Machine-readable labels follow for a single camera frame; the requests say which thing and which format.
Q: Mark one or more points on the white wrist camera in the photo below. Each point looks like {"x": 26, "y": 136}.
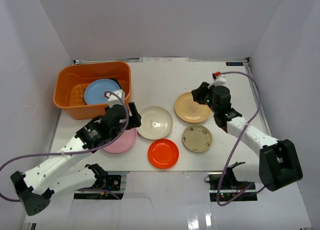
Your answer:
{"x": 219, "y": 79}
{"x": 115, "y": 98}

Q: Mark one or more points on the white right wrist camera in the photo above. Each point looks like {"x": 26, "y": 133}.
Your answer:
{"x": 219, "y": 79}

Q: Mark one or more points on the white paper sheet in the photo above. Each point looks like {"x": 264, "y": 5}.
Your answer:
{"x": 163, "y": 59}

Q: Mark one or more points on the small blue label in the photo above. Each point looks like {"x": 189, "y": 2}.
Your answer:
{"x": 234, "y": 64}

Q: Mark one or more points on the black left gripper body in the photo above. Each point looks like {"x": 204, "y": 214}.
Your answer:
{"x": 134, "y": 114}

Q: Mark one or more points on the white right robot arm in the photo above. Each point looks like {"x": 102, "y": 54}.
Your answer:
{"x": 278, "y": 163}

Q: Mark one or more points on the cream round plate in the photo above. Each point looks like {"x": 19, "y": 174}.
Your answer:
{"x": 156, "y": 123}

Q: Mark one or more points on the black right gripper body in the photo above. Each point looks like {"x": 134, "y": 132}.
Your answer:
{"x": 215, "y": 107}

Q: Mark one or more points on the yellow round plate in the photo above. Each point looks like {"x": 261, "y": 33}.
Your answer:
{"x": 189, "y": 110}

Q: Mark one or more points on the pink round plate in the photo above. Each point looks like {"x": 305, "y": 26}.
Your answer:
{"x": 123, "y": 143}

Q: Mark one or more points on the blue round plate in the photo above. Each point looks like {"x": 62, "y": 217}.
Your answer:
{"x": 95, "y": 92}

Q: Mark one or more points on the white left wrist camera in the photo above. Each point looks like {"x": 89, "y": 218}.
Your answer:
{"x": 115, "y": 98}

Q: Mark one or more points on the orange round plate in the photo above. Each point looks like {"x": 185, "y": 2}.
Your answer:
{"x": 163, "y": 154}

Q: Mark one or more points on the orange plastic bin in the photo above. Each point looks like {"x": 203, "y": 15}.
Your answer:
{"x": 72, "y": 81}

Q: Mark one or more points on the beige floral small plate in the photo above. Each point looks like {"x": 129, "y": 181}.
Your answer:
{"x": 197, "y": 138}

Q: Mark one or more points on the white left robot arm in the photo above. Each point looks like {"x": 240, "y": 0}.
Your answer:
{"x": 37, "y": 186}

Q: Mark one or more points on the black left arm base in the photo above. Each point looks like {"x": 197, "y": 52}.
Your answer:
{"x": 110, "y": 183}

